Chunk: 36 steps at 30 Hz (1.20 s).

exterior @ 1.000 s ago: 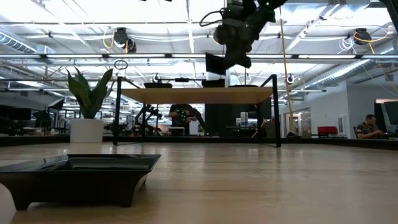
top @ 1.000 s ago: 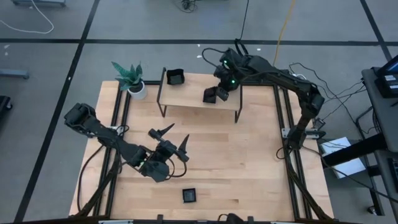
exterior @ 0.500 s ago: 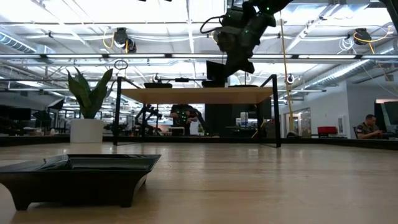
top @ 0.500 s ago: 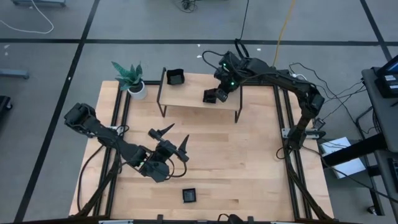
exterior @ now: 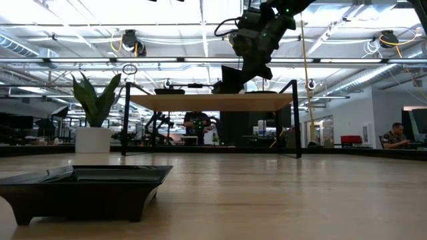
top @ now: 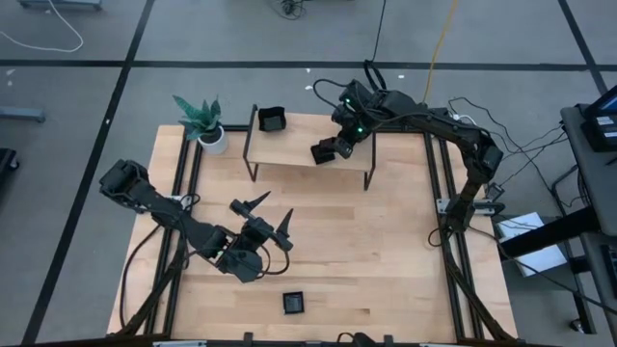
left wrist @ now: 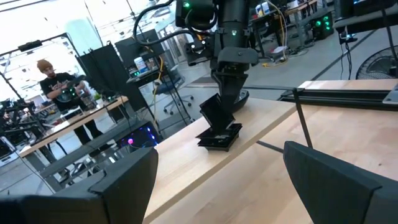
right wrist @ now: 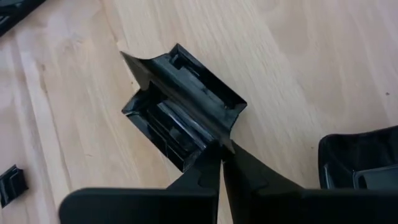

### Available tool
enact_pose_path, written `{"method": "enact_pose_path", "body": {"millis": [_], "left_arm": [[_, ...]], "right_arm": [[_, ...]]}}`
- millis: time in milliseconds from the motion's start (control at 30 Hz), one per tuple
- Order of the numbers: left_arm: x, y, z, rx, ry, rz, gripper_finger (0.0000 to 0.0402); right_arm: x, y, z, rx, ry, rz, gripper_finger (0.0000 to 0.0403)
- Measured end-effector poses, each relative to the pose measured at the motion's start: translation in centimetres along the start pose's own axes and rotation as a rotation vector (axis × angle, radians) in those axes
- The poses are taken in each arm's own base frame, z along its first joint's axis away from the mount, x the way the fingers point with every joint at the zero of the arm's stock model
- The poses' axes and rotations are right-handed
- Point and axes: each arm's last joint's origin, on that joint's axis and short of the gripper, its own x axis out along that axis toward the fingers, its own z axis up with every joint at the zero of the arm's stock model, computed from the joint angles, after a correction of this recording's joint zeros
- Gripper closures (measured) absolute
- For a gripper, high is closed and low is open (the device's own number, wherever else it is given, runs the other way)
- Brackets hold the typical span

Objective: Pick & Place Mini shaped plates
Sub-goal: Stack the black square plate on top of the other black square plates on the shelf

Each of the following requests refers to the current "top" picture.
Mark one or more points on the grey side desk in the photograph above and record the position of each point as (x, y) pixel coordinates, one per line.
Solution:
(602, 183)

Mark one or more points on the black aluminium table frame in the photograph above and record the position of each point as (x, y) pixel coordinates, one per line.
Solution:
(171, 289)

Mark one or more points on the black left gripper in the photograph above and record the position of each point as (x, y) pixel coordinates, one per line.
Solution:
(250, 246)

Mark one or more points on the black desk base frame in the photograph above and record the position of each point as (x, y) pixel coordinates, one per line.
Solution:
(544, 233)

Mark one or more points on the grey metal table foot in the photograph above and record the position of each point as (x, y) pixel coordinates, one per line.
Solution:
(60, 4)
(21, 114)

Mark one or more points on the black table clamp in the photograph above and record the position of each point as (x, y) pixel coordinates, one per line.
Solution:
(248, 337)
(388, 338)

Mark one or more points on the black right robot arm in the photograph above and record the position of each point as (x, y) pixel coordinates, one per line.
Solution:
(453, 130)

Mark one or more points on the black laptop computer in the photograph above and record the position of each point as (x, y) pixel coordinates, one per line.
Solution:
(602, 130)

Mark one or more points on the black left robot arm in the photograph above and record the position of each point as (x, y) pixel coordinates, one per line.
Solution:
(159, 207)

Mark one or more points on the black wavy square plate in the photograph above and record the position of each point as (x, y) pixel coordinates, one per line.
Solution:
(272, 119)

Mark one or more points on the wooden shelf riser black legs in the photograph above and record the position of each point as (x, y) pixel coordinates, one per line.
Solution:
(303, 144)

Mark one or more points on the black caster wheel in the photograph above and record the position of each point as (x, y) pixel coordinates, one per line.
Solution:
(576, 326)

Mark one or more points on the small black square plate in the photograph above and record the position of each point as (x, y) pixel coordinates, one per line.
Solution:
(293, 303)
(322, 153)

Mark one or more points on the green plant in white pot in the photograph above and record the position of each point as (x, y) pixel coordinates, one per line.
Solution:
(213, 140)

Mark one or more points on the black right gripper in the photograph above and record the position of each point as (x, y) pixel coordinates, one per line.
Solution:
(354, 123)

